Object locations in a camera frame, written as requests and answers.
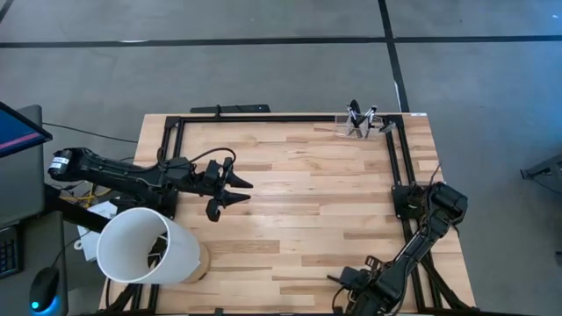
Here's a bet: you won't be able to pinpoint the clear acrylic container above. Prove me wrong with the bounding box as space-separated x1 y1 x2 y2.
335 111 391 140

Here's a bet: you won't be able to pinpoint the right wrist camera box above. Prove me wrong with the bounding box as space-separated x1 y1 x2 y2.
340 266 366 289

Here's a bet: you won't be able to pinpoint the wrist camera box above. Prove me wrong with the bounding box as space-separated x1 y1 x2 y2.
340 266 366 289
203 159 223 179

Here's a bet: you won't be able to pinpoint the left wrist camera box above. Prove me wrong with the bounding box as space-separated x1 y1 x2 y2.
203 159 223 179

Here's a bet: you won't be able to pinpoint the dark metal stand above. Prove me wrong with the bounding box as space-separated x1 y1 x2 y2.
520 152 562 194

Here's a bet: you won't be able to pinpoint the black keyboard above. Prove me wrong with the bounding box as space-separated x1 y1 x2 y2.
0 222 24 281

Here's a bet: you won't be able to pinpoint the white papers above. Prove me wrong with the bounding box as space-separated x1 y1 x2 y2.
75 200 119 263

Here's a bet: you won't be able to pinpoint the black computer mouse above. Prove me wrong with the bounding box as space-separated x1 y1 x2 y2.
28 266 61 313

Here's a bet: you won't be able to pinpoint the yellow cable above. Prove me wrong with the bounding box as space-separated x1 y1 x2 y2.
65 183 112 208

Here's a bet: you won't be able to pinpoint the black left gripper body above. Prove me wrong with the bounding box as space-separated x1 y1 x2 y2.
189 156 234 223

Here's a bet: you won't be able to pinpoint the gray side desk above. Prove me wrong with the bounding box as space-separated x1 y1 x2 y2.
0 104 70 316

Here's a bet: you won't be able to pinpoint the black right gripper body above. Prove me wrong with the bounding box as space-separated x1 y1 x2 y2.
340 255 388 305

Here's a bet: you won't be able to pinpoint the blue screen monitor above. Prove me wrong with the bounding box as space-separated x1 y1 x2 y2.
0 101 54 159

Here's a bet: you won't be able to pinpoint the black support beam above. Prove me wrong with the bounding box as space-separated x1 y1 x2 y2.
42 183 113 234

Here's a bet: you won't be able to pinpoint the white cylindrical cup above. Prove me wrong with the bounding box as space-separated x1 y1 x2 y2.
96 206 212 285

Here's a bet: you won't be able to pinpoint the black floor cable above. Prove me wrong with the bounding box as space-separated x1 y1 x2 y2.
42 121 140 145

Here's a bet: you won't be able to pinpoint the black bar device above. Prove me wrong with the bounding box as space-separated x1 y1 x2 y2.
189 104 271 116

